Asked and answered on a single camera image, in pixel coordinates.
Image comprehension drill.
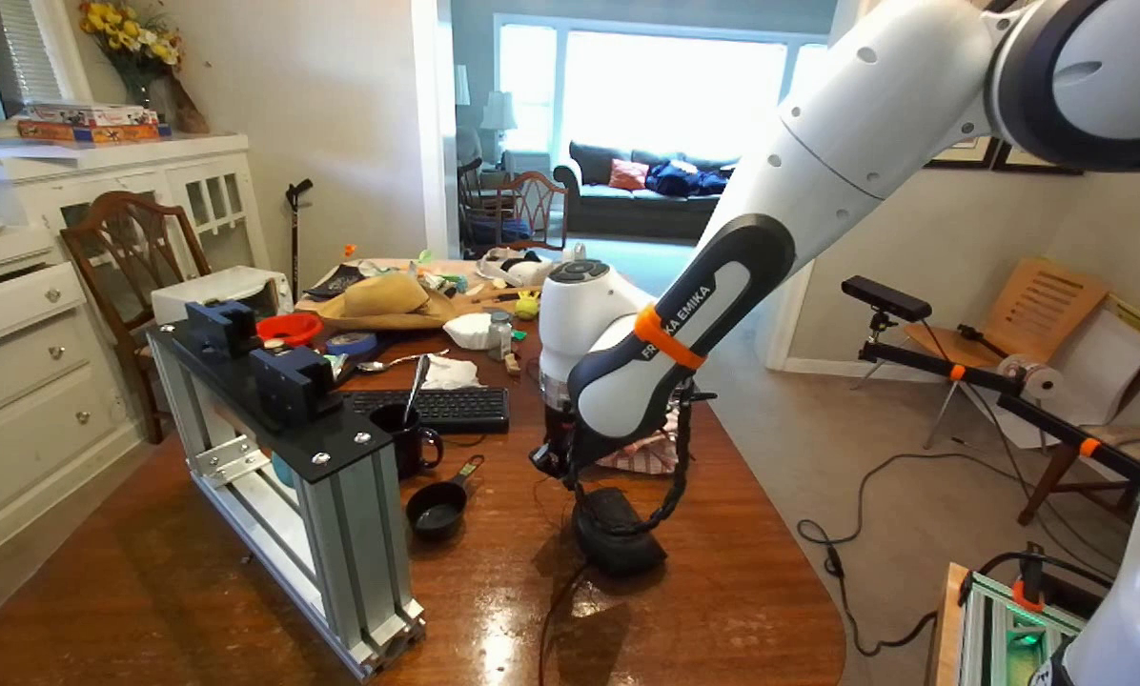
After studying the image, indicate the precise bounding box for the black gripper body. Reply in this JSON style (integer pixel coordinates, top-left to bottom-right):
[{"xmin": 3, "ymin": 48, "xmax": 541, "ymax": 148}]
[{"xmin": 541, "ymin": 399, "xmax": 597, "ymax": 465}]

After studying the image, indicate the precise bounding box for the black computer keyboard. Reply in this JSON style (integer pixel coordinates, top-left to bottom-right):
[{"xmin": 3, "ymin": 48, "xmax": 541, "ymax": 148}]
[{"xmin": 343, "ymin": 386, "xmax": 513, "ymax": 439}]

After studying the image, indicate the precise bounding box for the small clear bottle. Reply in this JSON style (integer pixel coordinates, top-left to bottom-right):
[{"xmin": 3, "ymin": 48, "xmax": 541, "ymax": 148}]
[{"xmin": 484, "ymin": 308, "xmax": 524, "ymax": 368}]

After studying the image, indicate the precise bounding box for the small black skillet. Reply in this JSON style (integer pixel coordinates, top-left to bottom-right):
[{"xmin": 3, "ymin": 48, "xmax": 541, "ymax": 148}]
[{"xmin": 399, "ymin": 453, "xmax": 487, "ymax": 540}]

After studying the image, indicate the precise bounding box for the crumpled white paper towel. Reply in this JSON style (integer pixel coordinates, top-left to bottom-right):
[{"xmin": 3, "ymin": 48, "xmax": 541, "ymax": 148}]
[{"xmin": 414, "ymin": 349, "xmax": 487, "ymax": 396}]

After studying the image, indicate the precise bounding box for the white bowl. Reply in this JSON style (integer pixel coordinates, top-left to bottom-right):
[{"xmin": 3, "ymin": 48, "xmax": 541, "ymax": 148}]
[{"xmin": 440, "ymin": 308, "xmax": 497, "ymax": 354}]

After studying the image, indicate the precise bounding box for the black mug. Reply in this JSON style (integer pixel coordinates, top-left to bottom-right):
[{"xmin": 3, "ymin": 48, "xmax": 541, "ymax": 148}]
[{"xmin": 367, "ymin": 399, "xmax": 446, "ymax": 482}]

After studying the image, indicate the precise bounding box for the silver utensil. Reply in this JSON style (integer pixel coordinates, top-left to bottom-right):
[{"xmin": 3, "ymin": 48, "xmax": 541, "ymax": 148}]
[{"xmin": 399, "ymin": 349, "xmax": 433, "ymax": 430}]

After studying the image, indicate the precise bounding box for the dark sofa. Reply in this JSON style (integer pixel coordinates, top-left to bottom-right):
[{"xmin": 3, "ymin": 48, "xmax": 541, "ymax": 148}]
[{"xmin": 549, "ymin": 137, "xmax": 749, "ymax": 249}]

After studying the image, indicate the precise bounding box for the wooden armchair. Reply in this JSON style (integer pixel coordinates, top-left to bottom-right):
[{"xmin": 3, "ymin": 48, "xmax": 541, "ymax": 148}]
[{"xmin": 456, "ymin": 156, "xmax": 581, "ymax": 260}]

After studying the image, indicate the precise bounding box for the red throw pillow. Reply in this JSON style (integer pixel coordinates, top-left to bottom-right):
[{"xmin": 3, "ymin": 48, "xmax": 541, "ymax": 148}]
[{"xmin": 608, "ymin": 156, "xmax": 653, "ymax": 195}]

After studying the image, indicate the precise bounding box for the black boxy device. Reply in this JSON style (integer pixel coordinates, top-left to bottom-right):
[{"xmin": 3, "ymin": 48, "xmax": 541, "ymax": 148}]
[{"xmin": 247, "ymin": 344, "xmax": 343, "ymax": 430}]

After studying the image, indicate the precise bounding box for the blue throw pillow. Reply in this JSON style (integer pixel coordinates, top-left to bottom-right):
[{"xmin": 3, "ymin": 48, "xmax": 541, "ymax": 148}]
[{"xmin": 646, "ymin": 156, "xmax": 740, "ymax": 202}]

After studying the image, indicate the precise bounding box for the orange red bowl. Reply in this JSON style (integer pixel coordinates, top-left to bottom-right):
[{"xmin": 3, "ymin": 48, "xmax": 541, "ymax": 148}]
[{"xmin": 250, "ymin": 308, "xmax": 327, "ymax": 349}]

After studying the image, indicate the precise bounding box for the white table lamp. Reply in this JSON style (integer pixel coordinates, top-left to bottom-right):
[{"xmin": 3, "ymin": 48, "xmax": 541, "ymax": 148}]
[{"xmin": 477, "ymin": 85, "xmax": 524, "ymax": 162}]

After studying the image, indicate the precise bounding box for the black floor stand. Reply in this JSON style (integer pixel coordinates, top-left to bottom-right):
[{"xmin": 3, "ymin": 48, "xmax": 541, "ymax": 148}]
[{"xmin": 283, "ymin": 176, "xmax": 322, "ymax": 306}]

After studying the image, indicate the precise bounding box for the large bright window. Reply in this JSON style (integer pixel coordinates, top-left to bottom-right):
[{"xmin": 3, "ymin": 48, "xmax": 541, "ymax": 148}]
[{"xmin": 487, "ymin": 10, "xmax": 843, "ymax": 170}]

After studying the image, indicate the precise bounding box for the white box appliance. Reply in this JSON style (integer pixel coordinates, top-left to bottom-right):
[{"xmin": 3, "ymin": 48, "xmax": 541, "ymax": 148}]
[{"xmin": 147, "ymin": 264, "xmax": 299, "ymax": 329}]

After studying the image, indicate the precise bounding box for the white glass-door cabinet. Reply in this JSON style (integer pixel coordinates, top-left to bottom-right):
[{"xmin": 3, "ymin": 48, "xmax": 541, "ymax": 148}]
[{"xmin": 0, "ymin": 130, "xmax": 275, "ymax": 277}]

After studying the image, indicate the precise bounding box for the black orange tripod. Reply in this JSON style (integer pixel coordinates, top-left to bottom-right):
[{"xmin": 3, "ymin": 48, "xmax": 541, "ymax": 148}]
[{"xmin": 857, "ymin": 299, "xmax": 1140, "ymax": 496}]

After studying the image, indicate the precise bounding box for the wooden crate with green panel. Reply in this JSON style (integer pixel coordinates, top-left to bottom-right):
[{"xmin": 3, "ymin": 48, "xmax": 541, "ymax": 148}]
[{"xmin": 927, "ymin": 556, "xmax": 1096, "ymax": 686}]

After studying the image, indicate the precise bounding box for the dark wooden dining chair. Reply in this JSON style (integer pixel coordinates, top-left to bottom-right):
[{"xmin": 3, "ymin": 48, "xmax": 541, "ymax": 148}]
[{"xmin": 58, "ymin": 191, "xmax": 219, "ymax": 451}]

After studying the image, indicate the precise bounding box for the small framed picture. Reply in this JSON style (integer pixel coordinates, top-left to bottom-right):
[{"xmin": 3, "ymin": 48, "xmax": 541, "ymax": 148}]
[{"xmin": 923, "ymin": 133, "xmax": 1000, "ymax": 176}]

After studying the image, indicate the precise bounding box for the light wooden slatted board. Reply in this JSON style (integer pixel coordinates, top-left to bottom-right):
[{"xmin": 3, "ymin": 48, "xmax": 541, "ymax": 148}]
[{"xmin": 901, "ymin": 254, "xmax": 1113, "ymax": 374}]

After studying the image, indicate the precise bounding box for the wooden stool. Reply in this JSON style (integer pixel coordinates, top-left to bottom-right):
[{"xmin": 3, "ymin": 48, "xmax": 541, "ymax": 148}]
[{"xmin": 1014, "ymin": 415, "xmax": 1140, "ymax": 533}]

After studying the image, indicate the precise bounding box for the dark flower vase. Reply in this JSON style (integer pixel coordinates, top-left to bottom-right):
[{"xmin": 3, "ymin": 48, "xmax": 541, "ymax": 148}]
[{"xmin": 114, "ymin": 54, "xmax": 208, "ymax": 137}]

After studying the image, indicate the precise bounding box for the white drawer dresser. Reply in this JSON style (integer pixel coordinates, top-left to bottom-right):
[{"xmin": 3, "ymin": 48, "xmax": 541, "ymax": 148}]
[{"xmin": 0, "ymin": 218, "xmax": 153, "ymax": 584}]

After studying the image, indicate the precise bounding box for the white flat board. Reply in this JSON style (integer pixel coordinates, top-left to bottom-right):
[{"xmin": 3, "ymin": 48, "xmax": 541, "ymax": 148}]
[{"xmin": 1010, "ymin": 292, "xmax": 1140, "ymax": 430}]

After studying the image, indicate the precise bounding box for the large framed picture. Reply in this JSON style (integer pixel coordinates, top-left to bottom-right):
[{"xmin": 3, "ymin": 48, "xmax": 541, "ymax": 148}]
[{"xmin": 995, "ymin": 133, "xmax": 1085, "ymax": 180}]

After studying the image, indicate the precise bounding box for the woven orange tray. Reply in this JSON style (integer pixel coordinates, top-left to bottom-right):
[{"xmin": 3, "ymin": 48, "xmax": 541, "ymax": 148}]
[{"xmin": 13, "ymin": 104, "xmax": 167, "ymax": 148}]

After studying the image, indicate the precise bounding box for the yellow flower bouquet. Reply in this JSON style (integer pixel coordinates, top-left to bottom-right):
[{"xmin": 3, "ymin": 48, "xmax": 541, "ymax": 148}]
[{"xmin": 76, "ymin": 0, "xmax": 187, "ymax": 75}]

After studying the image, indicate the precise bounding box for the black corrugated cable conduit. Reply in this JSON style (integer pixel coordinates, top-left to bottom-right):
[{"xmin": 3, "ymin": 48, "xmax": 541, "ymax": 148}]
[{"xmin": 572, "ymin": 377, "xmax": 718, "ymax": 540}]

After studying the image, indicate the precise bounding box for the orange cable strap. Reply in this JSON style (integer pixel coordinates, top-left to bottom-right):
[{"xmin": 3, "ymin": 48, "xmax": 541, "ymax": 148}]
[{"xmin": 628, "ymin": 299, "xmax": 707, "ymax": 374}]

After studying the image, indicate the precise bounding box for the black CD player power cable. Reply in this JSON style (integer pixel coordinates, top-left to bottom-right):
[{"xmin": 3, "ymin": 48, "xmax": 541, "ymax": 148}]
[{"xmin": 535, "ymin": 561, "xmax": 597, "ymax": 686}]

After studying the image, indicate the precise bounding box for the aluminium extrusion frame stand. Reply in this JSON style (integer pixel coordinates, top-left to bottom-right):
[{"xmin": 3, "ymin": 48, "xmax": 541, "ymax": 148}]
[{"xmin": 144, "ymin": 321, "xmax": 432, "ymax": 682}]

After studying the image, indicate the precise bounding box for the blue tool handle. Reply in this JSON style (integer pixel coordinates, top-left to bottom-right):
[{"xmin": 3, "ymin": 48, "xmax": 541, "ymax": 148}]
[{"xmin": 316, "ymin": 332, "xmax": 380, "ymax": 374}]

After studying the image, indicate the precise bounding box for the black floor cable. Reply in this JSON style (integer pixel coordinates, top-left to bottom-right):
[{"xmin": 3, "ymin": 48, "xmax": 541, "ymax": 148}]
[{"xmin": 794, "ymin": 443, "xmax": 1046, "ymax": 658}]

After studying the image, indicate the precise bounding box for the black stereo camera bar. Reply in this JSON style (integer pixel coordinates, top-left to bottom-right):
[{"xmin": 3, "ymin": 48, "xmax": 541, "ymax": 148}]
[{"xmin": 839, "ymin": 270, "xmax": 939, "ymax": 329}]

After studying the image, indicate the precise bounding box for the blue black camera device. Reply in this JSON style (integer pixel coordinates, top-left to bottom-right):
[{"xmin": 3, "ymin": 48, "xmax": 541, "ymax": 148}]
[{"xmin": 184, "ymin": 297, "xmax": 262, "ymax": 363}]

